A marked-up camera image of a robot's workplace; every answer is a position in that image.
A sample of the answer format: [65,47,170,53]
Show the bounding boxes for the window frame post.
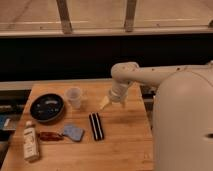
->
[124,0,137,32]
[56,0,72,34]

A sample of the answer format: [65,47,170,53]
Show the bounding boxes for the black striped eraser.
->
[89,113,104,141]

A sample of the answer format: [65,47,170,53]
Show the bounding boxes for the blue sponge cloth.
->
[63,125,84,142]

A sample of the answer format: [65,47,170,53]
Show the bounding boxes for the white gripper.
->
[99,81,129,110]

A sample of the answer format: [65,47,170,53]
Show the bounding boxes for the clear plastic cup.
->
[66,87,82,109]

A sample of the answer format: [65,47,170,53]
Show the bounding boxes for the brown glossy wrapper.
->
[39,132,63,141]

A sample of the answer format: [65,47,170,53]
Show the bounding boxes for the left window frame post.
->
[56,0,72,34]

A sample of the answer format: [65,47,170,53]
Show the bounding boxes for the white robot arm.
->
[101,61,213,171]

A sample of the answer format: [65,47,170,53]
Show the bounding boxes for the right window frame post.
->
[124,0,137,32]

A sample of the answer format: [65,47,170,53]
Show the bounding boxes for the black round plate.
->
[30,93,64,123]

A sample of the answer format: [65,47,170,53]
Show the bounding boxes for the white labelled bottle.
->
[23,121,40,162]

